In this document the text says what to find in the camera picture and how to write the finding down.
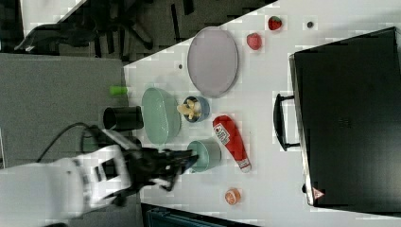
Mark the dark red plush strawberry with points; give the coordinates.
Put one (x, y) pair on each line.
(274, 23)

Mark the plush orange slice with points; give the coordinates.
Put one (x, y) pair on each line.
(232, 196)

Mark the red plush ketchup bottle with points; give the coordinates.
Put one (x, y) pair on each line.
(229, 136)

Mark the small blue bowl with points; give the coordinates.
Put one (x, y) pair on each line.
(202, 108)

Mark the round lilac plate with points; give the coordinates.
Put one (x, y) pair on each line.
(212, 61)

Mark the blue crate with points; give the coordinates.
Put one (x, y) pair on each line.
(158, 216)

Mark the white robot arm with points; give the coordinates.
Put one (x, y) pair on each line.
(45, 194)

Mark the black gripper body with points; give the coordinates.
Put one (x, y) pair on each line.
(143, 165)

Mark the yellow plush banana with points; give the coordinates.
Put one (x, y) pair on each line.
(190, 108)

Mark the black toaster oven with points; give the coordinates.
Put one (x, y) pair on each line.
(347, 105)

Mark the green oval colander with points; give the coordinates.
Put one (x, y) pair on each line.
(162, 121)

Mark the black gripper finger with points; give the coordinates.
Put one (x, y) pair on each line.
(169, 178)
(183, 157)

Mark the pink plush strawberry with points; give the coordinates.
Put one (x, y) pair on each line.
(254, 41)

